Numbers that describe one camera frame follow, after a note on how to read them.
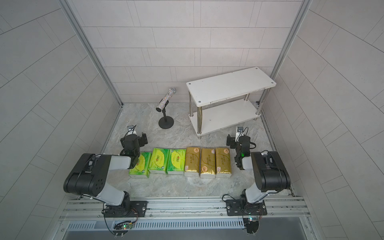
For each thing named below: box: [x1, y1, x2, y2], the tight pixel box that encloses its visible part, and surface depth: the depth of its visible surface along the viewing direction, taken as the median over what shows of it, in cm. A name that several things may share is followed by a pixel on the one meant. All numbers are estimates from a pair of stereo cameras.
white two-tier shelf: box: [186, 67, 277, 139], surface depth 91 cm
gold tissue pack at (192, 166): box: [184, 147, 201, 177], surface depth 82 cm
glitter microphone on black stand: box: [155, 87, 177, 129], surface depth 101 cm
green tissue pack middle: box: [148, 148, 170, 174], surface depth 82 cm
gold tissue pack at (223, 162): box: [215, 147, 232, 178], surface depth 82 cm
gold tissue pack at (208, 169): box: [200, 148, 216, 179], surface depth 82 cm
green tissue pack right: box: [166, 149, 186, 175], surface depth 82 cm
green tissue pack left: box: [129, 152, 152, 179], surface depth 80 cm
